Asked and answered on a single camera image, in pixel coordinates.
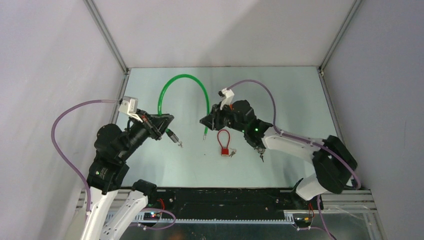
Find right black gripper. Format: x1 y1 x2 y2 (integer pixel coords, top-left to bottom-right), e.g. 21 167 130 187
199 101 247 134

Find green cable lock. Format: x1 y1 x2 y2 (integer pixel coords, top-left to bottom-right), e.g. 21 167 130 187
156 73 211 148

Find red cable lock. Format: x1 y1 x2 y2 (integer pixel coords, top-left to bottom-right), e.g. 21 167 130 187
216 129 231 157

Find keys of red lock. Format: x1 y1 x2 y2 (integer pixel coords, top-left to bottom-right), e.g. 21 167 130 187
229 149 237 158

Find small brass padlock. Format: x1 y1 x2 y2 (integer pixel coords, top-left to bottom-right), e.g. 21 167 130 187
256 147 266 163

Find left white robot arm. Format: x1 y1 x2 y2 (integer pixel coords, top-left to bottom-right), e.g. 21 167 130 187
81 109 174 240

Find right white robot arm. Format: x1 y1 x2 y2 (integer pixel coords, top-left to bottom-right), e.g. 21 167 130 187
199 100 358 209

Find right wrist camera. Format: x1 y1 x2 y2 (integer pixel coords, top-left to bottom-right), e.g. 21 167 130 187
218 88 235 110

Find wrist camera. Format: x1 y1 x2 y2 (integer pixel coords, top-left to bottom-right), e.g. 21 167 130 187
218 88 235 110
118 96 144 123

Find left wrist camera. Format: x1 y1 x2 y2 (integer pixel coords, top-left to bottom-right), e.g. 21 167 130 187
118 96 144 123

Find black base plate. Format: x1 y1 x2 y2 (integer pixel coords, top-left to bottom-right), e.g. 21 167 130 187
147 187 324 220

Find slotted cable duct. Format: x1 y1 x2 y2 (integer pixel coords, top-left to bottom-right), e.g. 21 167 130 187
131 212 295 225

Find right aluminium frame post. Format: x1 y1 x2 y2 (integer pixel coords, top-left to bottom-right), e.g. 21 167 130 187
318 0 364 77

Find aluminium frame post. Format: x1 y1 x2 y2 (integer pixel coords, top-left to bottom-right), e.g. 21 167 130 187
83 0 129 75
318 0 364 77

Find left aluminium frame post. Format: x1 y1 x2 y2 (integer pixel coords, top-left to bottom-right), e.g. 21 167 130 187
83 0 129 75

